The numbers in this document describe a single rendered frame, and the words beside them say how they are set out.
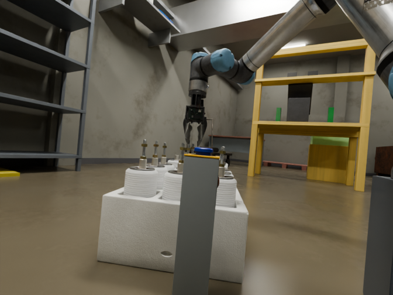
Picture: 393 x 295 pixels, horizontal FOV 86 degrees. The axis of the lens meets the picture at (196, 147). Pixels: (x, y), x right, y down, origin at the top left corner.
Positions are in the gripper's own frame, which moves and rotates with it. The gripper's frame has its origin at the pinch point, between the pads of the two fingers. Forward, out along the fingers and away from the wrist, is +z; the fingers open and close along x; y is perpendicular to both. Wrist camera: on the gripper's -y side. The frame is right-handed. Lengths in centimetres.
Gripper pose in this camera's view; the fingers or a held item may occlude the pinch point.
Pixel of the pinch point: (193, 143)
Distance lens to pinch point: 86.2
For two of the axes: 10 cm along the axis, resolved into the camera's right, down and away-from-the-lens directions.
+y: -0.5, -0.1, -10.0
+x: 9.9, 0.9, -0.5
